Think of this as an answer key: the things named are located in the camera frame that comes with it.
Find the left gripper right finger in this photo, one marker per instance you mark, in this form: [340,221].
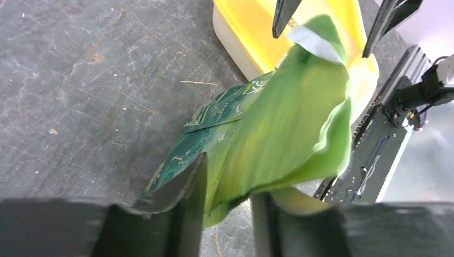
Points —
[290,223]

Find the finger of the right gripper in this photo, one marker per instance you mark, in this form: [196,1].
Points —
[391,13]
[284,11]

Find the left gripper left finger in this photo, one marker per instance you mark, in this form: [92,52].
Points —
[164,222]

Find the yellow litter box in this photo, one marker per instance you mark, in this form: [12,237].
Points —
[244,28]

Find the green litter bag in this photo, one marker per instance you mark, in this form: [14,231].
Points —
[285,127]

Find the aluminium rail frame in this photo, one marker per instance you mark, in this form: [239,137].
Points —
[408,71]

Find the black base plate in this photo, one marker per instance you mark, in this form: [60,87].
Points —
[375,149]

